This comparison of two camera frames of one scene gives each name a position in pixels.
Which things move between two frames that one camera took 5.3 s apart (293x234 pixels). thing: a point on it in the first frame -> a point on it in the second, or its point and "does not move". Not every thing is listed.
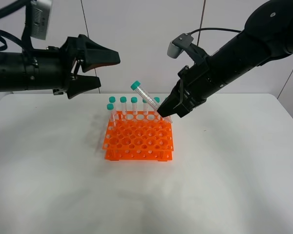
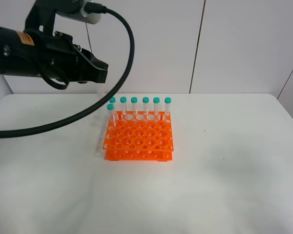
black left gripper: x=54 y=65 -> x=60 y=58
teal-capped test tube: x=136 y=86 -> x=102 y=91
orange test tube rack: x=138 y=136 does not move
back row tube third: x=134 y=100 does not move
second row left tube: x=110 y=107 does not move
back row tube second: x=123 y=99 does not move
